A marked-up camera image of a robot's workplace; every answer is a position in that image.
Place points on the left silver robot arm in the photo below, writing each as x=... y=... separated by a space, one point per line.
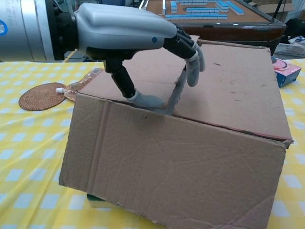
x=23 y=28

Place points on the green scouring sponge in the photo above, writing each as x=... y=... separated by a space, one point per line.
x=95 y=202

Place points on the yellow checkered tablecloth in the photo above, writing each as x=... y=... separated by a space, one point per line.
x=28 y=155

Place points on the round woven rattan coaster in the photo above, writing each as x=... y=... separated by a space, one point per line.
x=40 y=97

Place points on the red cardboard box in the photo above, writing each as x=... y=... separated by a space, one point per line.
x=166 y=167

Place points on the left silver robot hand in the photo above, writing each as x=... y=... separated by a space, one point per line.
x=119 y=28

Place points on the brown mahjong table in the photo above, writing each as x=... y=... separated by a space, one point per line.
x=238 y=31

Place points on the white plastic basket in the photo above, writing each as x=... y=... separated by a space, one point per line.
x=288 y=50

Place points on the blue Oreo cookie box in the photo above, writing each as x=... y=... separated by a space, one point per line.
x=286 y=74

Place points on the row of mahjong tiles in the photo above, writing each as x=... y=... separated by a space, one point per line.
x=195 y=17
x=232 y=8
x=202 y=10

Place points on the black bag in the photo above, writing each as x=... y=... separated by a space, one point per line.
x=294 y=28

